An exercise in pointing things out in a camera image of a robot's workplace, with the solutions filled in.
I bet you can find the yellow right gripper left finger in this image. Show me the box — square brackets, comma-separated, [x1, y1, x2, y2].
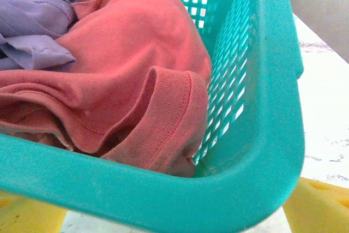
[0, 190, 68, 233]

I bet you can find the crumpled purple t-shirt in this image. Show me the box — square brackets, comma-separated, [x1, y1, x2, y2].
[0, 0, 79, 71]

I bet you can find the salmon pink t-shirt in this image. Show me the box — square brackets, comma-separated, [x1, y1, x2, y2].
[0, 0, 213, 178]

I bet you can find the teal plastic laundry basket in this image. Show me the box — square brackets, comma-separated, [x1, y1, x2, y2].
[0, 0, 306, 233]

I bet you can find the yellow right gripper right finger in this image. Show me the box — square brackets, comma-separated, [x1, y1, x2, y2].
[282, 177, 349, 233]

